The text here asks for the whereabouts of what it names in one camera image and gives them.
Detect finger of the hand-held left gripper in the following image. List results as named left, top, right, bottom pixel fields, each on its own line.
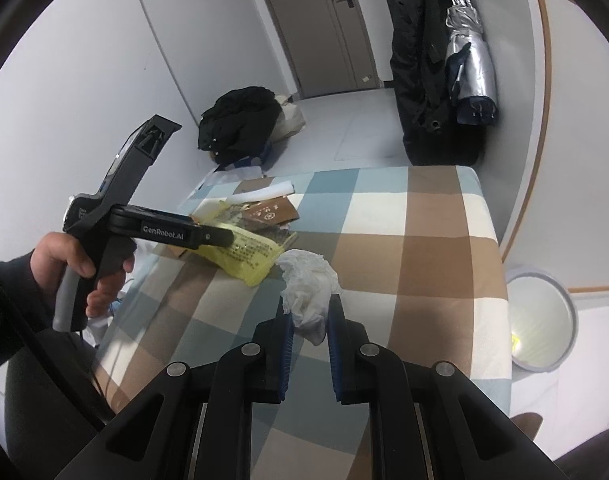
left=187, top=222, right=235, bottom=250

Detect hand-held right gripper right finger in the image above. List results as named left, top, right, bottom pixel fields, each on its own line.
left=327, top=294, right=567, bottom=480

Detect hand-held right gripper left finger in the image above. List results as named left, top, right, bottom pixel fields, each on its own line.
left=54, top=296, right=298, bottom=480

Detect yellow packet with dark print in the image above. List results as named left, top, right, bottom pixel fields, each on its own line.
left=192, top=199, right=298, bottom=288

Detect brown sachet with round logo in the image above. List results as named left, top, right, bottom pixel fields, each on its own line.
left=239, top=196, right=301, bottom=225

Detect white paper strip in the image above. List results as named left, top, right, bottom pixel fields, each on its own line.
left=224, top=181, right=295, bottom=207

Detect white tissue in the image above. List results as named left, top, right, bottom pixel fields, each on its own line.
left=274, top=249, right=342, bottom=347

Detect white waste bin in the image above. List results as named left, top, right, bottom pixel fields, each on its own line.
left=504, top=265, right=580, bottom=373

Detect person's left forearm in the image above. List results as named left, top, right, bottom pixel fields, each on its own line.
left=0, top=255, right=58, bottom=381

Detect person's left hand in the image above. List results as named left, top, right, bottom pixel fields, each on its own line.
left=29, top=230, right=135, bottom=318

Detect black jacket pile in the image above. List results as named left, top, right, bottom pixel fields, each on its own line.
left=197, top=86, right=282, bottom=166

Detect checkered tablecloth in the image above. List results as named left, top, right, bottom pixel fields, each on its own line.
left=92, top=166, right=512, bottom=480

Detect white plastic bag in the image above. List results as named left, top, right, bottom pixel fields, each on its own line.
left=269, top=94, right=306, bottom=143

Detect person's dark pants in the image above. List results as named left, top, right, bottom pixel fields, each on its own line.
left=0, top=330, right=118, bottom=480

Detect grey door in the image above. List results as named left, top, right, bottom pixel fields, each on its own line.
left=249, top=0, right=380, bottom=101

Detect black hanging coat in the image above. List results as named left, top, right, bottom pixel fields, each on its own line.
left=388, top=0, right=487, bottom=166

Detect white wardrobe with gold trim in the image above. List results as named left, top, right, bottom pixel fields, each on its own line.
left=477, top=0, right=609, bottom=293

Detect silver folding umbrella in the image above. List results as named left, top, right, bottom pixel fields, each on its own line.
left=444, top=0, right=499, bottom=127

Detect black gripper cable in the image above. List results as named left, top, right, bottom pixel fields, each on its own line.
left=0, top=275, right=118, bottom=431

